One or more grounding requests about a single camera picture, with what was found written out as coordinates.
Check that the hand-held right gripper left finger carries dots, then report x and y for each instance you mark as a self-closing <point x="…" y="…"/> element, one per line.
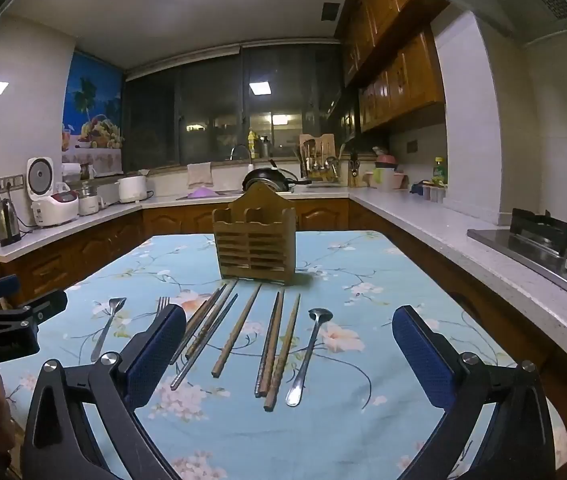
<point x="156" y="355"/>

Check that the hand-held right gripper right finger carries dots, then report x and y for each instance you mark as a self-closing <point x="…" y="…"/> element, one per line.
<point x="423" y="355"/>

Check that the metal chopstick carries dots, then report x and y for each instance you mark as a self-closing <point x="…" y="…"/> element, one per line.
<point x="198" y="323"/>
<point x="204" y="342"/>

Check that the metal fork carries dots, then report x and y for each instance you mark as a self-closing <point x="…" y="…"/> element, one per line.
<point x="162" y="305"/>

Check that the small metal spoon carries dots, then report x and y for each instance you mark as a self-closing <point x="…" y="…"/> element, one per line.
<point x="117" y="303"/>

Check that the dark wooden chopstick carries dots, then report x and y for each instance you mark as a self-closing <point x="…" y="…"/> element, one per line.
<point x="211" y="318"/>

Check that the light wooden chopstick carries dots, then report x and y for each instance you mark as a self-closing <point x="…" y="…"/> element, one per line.
<point x="265" y="355"/>
<point x="275" y="335"/>
<point x="237" y="330"/>
<point x="283" y="352"/>

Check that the long metal spoon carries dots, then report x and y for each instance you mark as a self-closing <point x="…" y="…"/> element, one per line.
<point x="321" y="315"/>

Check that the wooden utensil holder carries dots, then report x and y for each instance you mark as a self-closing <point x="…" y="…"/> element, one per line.
<point x="253" y="250"/>

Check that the dish rack with utensils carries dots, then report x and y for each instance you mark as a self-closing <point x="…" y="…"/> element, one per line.
<point x="321" y="167"/>

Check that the steel electric kettle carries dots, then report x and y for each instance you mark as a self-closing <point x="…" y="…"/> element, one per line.
<point x="7" y="220"/>

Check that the blue floral tablecloth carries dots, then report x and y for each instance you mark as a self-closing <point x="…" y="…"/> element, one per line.
<point x="353" y="360"/>

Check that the white rice cooker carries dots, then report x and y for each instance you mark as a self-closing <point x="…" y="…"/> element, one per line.
<point x="48" y="200"/>

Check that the glass kettle pot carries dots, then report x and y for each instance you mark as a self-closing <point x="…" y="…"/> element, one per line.
<point x="89" y="200"/>

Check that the white cooking pot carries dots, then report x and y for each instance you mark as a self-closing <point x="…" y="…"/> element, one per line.
<point x="131" y="189"/>

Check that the gas stove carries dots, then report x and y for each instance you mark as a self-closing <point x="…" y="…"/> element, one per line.
<point x="548" y="255"/>

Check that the seasoning jar set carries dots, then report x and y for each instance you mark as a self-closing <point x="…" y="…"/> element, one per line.
<point x="434" y="193"/>

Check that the blue container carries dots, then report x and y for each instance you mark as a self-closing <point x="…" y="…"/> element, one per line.
<point x="416" y="188"/>

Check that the green yellow bottle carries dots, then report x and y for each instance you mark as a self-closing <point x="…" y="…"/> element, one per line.
<point x="439" y="171"/>

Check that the stack of plastic basins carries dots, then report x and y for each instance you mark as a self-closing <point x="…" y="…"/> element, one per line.
<point x="388" y="172"/>

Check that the beige hanging towel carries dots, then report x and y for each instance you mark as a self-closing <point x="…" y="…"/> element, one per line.
<point x="199" y="174"/>

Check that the knife block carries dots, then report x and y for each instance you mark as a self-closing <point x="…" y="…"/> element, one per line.
<point x="356" y="170"/>

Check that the black wok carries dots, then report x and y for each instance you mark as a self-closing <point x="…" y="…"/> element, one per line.
<point x="268" y="178"/>

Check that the sink faucet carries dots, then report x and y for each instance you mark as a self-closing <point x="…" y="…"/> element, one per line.
<point x="241" y="150"/>

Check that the dark thermos bottle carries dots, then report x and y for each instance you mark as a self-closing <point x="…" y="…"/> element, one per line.
<point x="265" y="146"/>

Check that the wooden cutting board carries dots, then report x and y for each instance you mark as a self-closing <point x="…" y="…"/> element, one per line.
<point x="323" y="139"/>

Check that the dark kitchen window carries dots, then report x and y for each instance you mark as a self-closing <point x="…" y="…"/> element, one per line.
<point x="213" y="110"/>

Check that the ceiling vent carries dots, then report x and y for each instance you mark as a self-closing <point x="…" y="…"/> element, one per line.
<point x="330" y="11"/>

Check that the wall socket strip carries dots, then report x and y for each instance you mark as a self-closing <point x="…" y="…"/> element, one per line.
<point x="8" y="181"/>

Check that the beach fruit wall poster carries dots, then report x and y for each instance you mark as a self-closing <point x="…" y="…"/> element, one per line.
<point x="92" y="105"/>

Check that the wall outlet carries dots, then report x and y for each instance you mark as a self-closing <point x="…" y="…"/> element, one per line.
<point x="412" y="146"/>

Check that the wooden wall cabinets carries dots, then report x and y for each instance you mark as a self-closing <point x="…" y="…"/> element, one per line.
<point x="388" y="45"/>

